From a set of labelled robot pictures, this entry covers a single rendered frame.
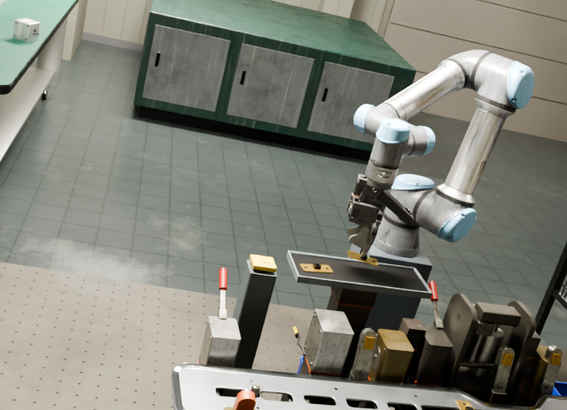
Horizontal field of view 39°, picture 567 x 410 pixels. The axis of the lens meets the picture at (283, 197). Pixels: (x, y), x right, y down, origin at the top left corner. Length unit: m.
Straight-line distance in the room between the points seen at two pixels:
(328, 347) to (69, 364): 0.76
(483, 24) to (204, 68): 3.87
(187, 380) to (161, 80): 4.89
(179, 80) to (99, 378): 4.49
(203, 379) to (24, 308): 0.86
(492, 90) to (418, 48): 6.90
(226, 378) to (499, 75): 1.10
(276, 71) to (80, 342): 4.44
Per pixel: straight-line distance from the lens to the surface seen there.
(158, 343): 2.47
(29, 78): 6.34
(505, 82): 2.28
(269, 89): 6.60
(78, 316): 2.53
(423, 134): 2.06
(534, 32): 9.59
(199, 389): 1.80
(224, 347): 1.89
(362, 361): 2.00
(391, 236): 2.44
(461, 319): 2.11
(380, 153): 1.98
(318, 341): 1.94
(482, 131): 2.31
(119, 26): 8.85
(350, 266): 2.14
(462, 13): 9.24
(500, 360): 2.15
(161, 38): 6.47
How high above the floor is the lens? 2.05
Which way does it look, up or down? 21 degrees down
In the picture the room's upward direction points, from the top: 15 degrees clockwise
